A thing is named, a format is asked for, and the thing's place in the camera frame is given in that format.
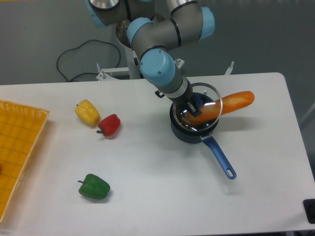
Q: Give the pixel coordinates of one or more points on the red toy bell pepper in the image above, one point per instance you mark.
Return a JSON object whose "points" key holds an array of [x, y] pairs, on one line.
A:
{"points": [[109, 125]]}

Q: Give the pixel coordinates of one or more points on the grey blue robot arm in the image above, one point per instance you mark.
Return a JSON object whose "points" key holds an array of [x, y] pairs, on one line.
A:
{"points": [[152, 41]]}

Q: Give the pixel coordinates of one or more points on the toy baguette bread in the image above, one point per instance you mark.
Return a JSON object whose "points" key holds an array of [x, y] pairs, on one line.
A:
{"points": [[233, 102]]}

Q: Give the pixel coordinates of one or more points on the yellow woven basket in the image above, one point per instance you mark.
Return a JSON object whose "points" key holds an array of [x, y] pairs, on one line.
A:
{"points": [[20, 128]]}

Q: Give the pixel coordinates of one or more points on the yellow toy bell pepper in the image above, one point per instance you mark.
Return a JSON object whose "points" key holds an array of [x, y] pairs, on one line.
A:
{"points": [[87, 113]]}

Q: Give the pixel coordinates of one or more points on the green toy bell pepper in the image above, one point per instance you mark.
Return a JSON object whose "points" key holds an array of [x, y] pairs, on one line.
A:
{"points": [[94, 187]]}

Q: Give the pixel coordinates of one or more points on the black object at table corner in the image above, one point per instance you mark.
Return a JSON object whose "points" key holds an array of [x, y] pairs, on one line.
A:
{"points": [[309, 206]]}

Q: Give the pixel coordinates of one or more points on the glass pot lid blue knob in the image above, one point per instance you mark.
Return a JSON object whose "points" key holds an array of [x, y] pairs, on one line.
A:
{"points": [[200, 91]]}

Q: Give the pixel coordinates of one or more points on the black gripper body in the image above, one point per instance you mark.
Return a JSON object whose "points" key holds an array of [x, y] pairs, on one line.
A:
{"points": [[181, 95]]}

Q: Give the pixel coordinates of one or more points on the dark blue saucepan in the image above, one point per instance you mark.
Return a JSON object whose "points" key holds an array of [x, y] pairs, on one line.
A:
{"points": [[201, 133]]}

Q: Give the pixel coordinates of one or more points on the white bracket with bolt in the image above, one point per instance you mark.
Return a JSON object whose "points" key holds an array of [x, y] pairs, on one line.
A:
{"points": [[229, 69]]}

